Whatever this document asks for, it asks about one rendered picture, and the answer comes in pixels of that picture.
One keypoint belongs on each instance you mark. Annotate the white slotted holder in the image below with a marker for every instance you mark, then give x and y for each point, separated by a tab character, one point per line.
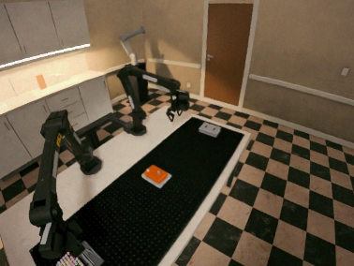
94	257

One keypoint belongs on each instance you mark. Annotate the orange tube rack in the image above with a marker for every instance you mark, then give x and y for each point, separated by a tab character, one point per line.
153	173

